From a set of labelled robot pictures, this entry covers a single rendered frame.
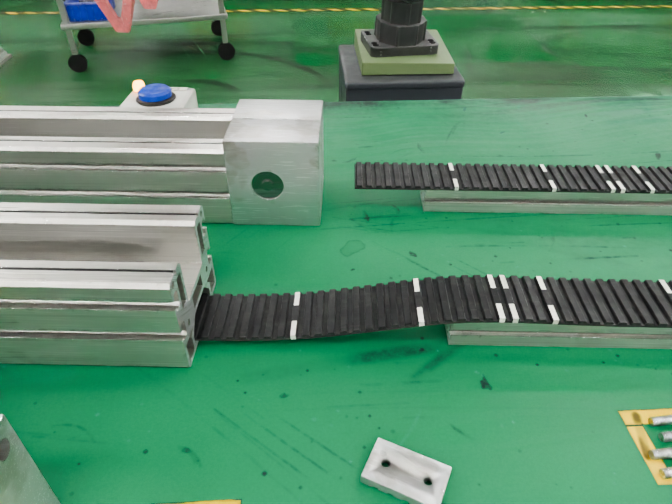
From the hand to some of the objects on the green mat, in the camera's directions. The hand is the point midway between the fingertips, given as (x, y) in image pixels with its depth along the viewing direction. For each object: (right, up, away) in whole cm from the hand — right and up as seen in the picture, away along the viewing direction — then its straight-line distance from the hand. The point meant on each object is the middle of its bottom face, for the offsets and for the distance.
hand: (136, 12), depth 60 cm
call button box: (0, -13, +10) cm, 16 cm away
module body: (-29, -32, -14) cm, 45 cm away
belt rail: (+79, -34, -16) cm, 88 cm away
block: (+16, -20, +1) cm, 26 cm away
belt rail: (+80, -22, -1) cm, 83 cm away
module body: (-28, -20, 0) cm, 35 cm away
